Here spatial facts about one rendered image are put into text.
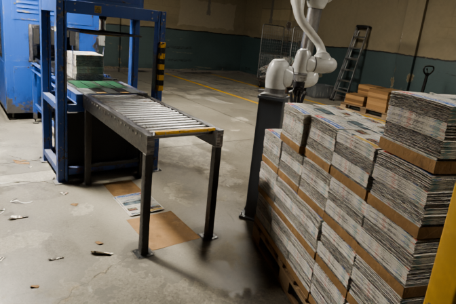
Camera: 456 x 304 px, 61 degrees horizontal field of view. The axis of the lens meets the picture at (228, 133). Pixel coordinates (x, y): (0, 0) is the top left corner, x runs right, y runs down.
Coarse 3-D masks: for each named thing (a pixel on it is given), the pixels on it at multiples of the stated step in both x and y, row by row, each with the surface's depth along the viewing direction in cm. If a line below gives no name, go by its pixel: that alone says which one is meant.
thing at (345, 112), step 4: (328, 108) 230; (332, 108) 230; (336, 108) 231; (340, 108) 232; (344, 108) 233; (336, 112) 219; (340, 112) 220; (344, 112) 221; (348, 112) 222; (352, 112) 223; (344, 116) 212; (348, 116) 212; (352, 116) 213; (356, 116) 214; (360, 116) 215
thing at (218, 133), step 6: (150, 96) 349; (162, 102) 328; (168, 108) 313; (174, 108) 312; (186, 114) 295; (198, 120) 279; (210, 126) 266; (216, 132) 259; (222, 132) 260; (204, 138) 272; (210, 138) 265; (216, 138) 259; (222, 138) 261; (210, 144) 266; (216, 144) 260; (222, 144) 262
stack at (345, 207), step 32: (288, 160) 230; (288, 192) 227; (320, 192) 193; (352, 192) 167; (256, 224) 277; (320, 224) 191; (352, 224) 166; (288, 256) 225; (320, 256) 190; (352, 256) 165; (288, 288) 224; (320, 288) 189
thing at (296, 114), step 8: (288, 104) 226; (296, 104) 227; (304, 104) 231; (288, 112) 226; (296, 112) 216; (304, 112) 210; (312, 112) 211; (320, 112) 214; (288, 120) 227; (296, 120) 217; (304, 120) 207; (288, 128) 227; (296, 128) 216; (304, 128) 208; (288, 136) 226; (296, 136) 216; (304, 136) 210; (304, 144) 211
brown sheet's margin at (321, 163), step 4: (304, 152) 211; (308, 152) 206; (312, 152) 201; (308, 156) 206; (312, 156) 201; (316, 156) 197; (312, 160) 201; (316, 160) 197; (320, 160) 192; (320, 164) 192; (324, 164) 188; (328, 164) 185; (324, 168) 188; (328, 168) 185; (328, 172) 185
